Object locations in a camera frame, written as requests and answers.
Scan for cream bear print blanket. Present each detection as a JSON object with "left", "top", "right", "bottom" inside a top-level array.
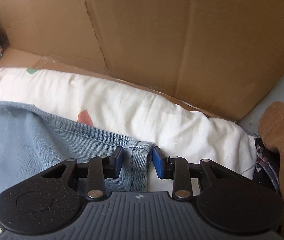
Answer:
[{"left": 0, "top": 67, "right": 258, "bottom": 240}]

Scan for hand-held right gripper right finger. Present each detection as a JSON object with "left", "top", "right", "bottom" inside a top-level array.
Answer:
[{"left": 152, "top": 146, "right": 235, "bottom": 201}]

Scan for light blue denim pants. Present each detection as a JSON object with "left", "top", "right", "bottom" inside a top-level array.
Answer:
[{"left": 0, "top": 101, "right": 155, "bottom": 230}]

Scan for dark patterned cloth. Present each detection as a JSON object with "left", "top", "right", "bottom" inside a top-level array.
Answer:
[{"left": 253, "top": 135, "right": 280, "bottom": 193}]

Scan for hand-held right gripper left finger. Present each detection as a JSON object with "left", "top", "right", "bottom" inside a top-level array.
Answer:
[{"left": 40, "top": 146, "right": 124, "bottom": 201}]

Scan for brown cardboard sheet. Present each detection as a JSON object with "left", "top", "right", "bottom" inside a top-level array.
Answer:
[{"left": 0, "top": 0, "right": 284, "bottom": 125}]

